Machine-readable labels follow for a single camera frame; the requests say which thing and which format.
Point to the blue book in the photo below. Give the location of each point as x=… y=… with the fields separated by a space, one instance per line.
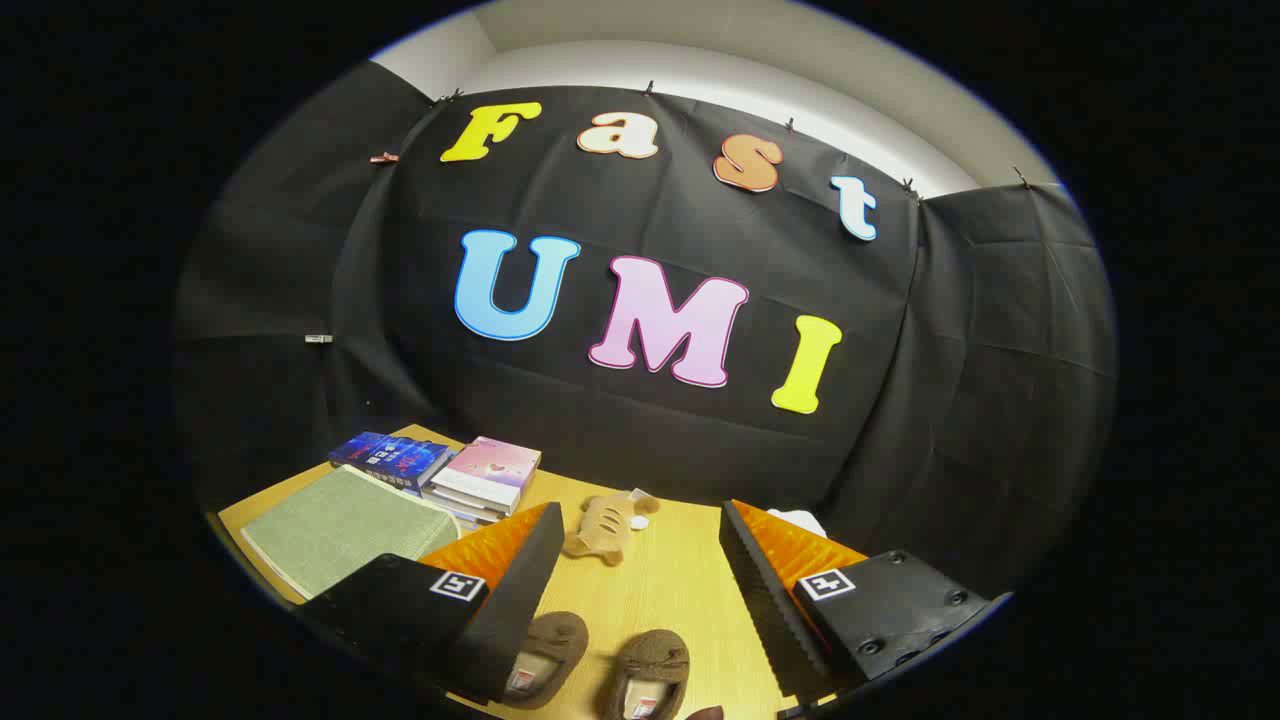
x=390 y=460

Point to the white book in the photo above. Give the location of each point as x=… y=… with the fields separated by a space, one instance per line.
x=470 y=503

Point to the grey-blue book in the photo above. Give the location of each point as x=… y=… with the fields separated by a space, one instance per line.
x=450 y=512

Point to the brown slipper shoe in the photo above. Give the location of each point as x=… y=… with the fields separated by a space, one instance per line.
x=555 y=640
x=655 y=655

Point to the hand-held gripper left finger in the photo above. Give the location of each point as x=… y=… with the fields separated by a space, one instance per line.
x=520 y=600

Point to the pink book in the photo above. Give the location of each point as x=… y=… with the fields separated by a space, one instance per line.
x=490 y=465

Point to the brown bread plush toy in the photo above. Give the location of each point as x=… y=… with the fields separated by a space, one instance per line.
x=605 y=525

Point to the white plush toy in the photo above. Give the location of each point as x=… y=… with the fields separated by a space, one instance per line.
x=800 y=520

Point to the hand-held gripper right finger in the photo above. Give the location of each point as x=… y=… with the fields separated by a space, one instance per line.
x=770 y=600

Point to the grey-green fabric storage box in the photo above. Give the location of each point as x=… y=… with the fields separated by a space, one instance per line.
x=330 y=530

